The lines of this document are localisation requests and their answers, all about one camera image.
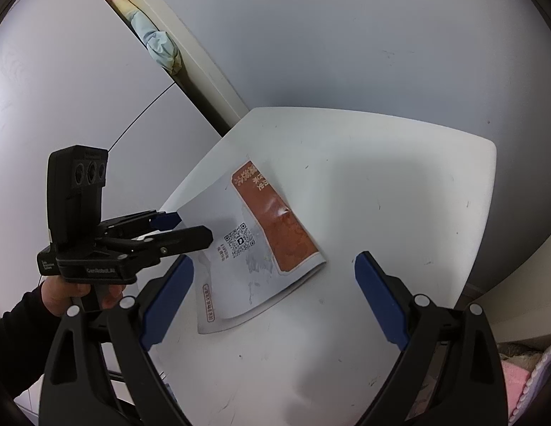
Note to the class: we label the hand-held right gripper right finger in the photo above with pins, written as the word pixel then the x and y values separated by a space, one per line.
pixel 382 301

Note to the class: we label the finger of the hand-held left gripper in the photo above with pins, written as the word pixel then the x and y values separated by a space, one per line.
pixel 186 237
pixel 168 219

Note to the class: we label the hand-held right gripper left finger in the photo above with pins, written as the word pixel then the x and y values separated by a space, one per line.
pixel 168 306

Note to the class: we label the printed food packet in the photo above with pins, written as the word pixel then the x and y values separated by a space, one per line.
pixel 244 275

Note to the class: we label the white nightstand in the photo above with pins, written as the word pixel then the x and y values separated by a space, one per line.
pixel 390 186

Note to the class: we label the person's left forearm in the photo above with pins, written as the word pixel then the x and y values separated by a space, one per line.
pixel 17 346

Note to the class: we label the person's left hand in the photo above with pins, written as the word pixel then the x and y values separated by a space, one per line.
pixel 57 295

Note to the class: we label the white wardrobe door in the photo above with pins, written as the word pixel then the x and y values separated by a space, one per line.
pixel 168 142
pixel 44 75

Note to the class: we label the grey fuzzy cloth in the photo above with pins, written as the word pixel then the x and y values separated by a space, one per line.
pixel 519 349

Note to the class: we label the beige wardrobe side panel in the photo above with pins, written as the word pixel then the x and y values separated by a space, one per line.
pixel 204 75

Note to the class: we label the pink blanket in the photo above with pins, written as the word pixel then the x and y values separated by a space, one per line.
pixel 510 377

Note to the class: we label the light blue cloth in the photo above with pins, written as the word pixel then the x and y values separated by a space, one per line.
pixel 157 44

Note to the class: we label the pale yellow cloth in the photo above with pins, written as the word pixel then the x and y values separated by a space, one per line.
pixel 124 8

